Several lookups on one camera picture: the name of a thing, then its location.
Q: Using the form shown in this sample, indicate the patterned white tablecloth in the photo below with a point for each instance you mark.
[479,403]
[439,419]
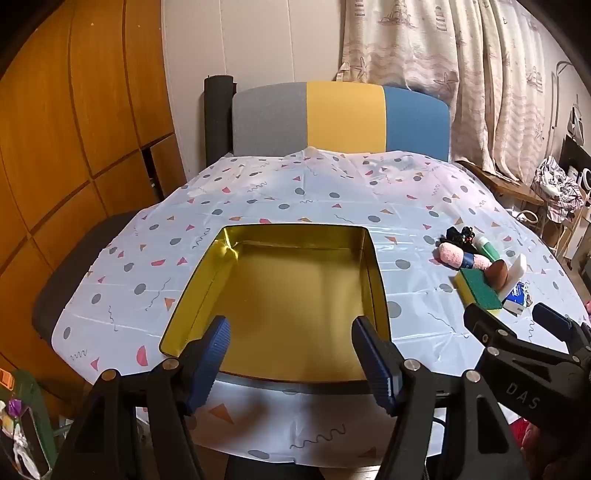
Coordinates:
[323,194]

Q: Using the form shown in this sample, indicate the pile of clothes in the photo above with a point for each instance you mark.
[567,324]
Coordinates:
[556,184]

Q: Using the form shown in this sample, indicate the grey yellow blue chair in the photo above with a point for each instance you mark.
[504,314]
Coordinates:
[344,115]

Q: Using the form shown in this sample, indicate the pink towel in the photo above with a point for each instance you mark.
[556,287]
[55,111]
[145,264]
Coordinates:
[450,254]

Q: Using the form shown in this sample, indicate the beige printed curtain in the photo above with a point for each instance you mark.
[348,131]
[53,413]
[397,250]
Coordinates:
[485,69]

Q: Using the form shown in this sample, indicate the gold tin box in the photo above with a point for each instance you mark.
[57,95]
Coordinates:
[295,300]

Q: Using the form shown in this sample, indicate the dark grey chair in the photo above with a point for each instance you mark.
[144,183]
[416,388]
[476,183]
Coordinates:
[69,277]

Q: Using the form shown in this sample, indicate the black hair accessory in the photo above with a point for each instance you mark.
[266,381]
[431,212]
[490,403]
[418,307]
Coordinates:
[457,235]

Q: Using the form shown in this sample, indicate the wooden side table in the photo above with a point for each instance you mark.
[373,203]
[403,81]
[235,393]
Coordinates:
[508,184]

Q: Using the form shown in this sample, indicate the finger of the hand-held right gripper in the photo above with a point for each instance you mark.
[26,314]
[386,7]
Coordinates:
[489,327]
[554,321]

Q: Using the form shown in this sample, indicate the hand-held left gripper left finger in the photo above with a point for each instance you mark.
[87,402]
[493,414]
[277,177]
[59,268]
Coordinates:
[212,355]

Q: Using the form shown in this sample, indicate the green yellow sponge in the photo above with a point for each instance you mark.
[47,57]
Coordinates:
[478,288]

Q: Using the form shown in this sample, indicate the wooden wardrobe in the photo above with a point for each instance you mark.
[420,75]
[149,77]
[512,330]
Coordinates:
[69,115]

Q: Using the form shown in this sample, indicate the white foam sponge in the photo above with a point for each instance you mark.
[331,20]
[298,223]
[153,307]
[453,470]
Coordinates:
[517,267]

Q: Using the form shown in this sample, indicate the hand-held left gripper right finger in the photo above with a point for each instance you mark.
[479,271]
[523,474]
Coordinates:
[374,364]

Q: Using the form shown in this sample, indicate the small green bottle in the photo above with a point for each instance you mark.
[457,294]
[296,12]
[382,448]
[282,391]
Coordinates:
[489,253]

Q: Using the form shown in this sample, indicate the green bin with clutter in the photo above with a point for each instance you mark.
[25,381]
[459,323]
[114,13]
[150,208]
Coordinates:
[27,415]

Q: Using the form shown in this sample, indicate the blue white tissue packet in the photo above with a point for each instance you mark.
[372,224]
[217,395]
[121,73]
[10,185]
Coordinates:
[515,302]

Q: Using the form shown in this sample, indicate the black rolled mat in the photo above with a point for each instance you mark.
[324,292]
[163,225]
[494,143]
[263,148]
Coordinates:
[217,120]

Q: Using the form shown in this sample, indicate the brown makeup sponge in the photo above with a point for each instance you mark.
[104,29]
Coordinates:
[497,274]

